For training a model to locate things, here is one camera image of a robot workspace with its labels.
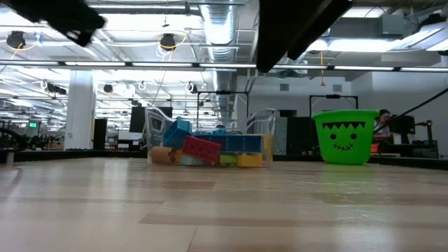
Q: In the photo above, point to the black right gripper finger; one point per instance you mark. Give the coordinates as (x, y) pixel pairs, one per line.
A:
(283, 28)
(329, 17)

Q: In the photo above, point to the black desk monitor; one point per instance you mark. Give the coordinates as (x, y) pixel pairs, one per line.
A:
(402, 124)

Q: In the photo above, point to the light green toy brick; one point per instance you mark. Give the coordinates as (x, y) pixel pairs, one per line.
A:
(228, 160)

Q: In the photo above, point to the green monster-face bucket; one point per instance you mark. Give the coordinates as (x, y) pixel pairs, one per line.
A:
(344, 138)

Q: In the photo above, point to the grey partition panel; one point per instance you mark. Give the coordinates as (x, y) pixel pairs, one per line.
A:
(281, 134)

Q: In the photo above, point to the black cabinet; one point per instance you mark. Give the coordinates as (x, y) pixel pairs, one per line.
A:
(301, 136)

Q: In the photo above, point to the small orange object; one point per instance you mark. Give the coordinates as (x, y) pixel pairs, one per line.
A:
(374, 148)

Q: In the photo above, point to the yellow square toy brick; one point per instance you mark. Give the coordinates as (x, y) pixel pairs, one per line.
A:
(267, 147)

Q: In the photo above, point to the white pillar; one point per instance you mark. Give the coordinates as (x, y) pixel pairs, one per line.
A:
(80, 112)

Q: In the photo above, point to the red toy brick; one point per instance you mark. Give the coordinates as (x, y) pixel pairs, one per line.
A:
(201, 148)

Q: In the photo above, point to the person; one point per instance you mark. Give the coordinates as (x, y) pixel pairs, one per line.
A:
(220, 126)
(383, 122)

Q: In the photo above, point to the black station frame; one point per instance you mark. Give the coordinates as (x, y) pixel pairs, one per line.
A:
(332, 96)

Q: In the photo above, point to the black monitor screen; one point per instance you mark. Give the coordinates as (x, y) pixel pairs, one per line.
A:
(137, 120)

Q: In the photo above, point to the large blue toy brick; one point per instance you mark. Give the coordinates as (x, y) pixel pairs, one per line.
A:
(238, 143)

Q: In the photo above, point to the long ceiling light strip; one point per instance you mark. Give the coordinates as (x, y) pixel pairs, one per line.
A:
(140, 64)

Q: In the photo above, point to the black upright panel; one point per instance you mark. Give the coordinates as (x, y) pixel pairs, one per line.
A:
(100, 134)

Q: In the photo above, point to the small mint block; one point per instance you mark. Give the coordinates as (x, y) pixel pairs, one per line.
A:
(190, 161)

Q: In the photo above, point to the clear plastic bin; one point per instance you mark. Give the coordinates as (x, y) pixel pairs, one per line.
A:
(155, 122)

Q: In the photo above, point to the brown wooden block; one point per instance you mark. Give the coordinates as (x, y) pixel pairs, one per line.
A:
(162, 155)

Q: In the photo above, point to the green exit sign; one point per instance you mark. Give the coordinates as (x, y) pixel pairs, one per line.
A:
(33, 125)

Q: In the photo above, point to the small yellow toy brick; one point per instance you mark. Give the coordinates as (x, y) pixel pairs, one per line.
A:
(249, 160)

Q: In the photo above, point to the silver ventilation duct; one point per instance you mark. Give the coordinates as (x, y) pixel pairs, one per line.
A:
(220, 35)
(297, 61)

